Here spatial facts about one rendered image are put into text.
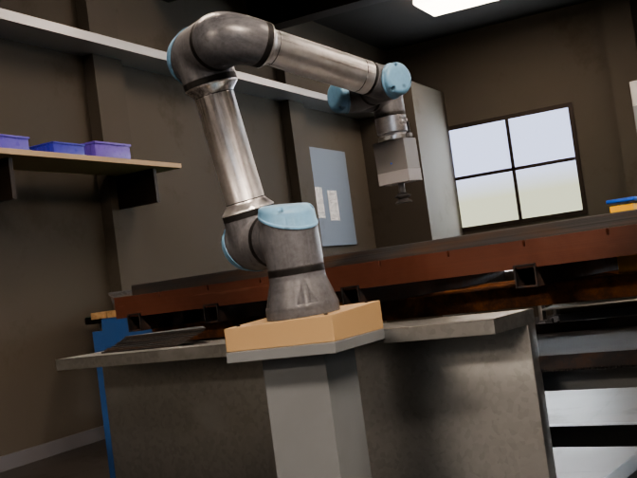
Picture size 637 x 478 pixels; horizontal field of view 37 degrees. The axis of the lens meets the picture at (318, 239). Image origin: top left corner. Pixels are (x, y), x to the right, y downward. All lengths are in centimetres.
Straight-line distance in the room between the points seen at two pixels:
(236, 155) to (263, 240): 21
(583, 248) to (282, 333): 64
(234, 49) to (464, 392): 87
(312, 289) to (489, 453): 55
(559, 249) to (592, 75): 883
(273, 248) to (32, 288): 402
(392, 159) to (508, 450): 71
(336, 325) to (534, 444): 51
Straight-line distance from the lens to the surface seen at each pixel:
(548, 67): 1094
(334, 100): 222
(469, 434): 213
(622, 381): 209
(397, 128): 227
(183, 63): 204
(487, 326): 189
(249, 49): 194
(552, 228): 208
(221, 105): 202
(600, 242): 200
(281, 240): 188
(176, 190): 712
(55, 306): 595
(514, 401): 207
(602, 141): 1073
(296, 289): 187
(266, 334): 188
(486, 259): 210
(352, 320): 189
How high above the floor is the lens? 80
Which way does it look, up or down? 2 degrees up
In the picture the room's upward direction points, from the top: 8 degrees counter-clockwise
